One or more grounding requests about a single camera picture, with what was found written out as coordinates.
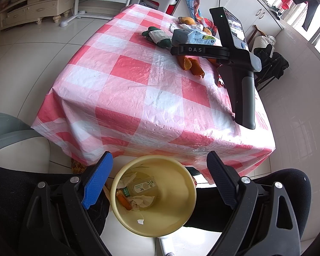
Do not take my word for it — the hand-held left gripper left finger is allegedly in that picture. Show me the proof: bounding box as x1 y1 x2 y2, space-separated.
19 151 114 256

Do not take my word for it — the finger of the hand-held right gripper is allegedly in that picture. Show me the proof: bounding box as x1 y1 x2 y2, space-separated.
170 45 186 57

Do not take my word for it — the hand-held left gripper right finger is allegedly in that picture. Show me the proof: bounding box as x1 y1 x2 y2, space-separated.
207 151 302 256

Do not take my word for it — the light blue milk carton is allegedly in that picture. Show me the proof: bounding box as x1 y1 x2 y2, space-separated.
172 29 217 46

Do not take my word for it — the long orange peel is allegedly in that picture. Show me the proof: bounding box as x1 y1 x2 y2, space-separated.
116 189 132 211

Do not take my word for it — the white tissue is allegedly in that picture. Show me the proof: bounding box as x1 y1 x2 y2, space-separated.
169 23 204 32
128 195 155 208
119 173 137 188

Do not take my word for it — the yellow waste bin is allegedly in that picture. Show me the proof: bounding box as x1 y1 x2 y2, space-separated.
110 155 197 237

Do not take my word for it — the green cloth pouch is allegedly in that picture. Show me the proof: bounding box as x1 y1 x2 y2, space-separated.
141 26 172 49

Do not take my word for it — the dark wooden chair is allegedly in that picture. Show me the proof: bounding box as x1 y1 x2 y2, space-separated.
247 25 290 92

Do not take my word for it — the clear plastic bottle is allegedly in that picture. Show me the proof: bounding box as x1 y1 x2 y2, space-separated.
123 176 158 196

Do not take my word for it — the white cloth bag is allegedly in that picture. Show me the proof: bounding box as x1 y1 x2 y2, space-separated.
252 35 276 54

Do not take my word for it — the pink checked tablecloth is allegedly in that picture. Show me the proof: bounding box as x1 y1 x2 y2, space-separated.
31 3 276 184

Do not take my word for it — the white cupboard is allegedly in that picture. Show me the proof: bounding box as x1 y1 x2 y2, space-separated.
219 0 283 46

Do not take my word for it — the grey white chair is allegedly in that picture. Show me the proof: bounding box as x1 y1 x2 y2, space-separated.
0 109 52 166

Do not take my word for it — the black hanging garment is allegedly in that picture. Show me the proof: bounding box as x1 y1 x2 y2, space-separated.
288 0 320 31

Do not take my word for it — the cream television cabinet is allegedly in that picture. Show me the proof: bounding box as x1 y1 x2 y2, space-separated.
0 0 75 32

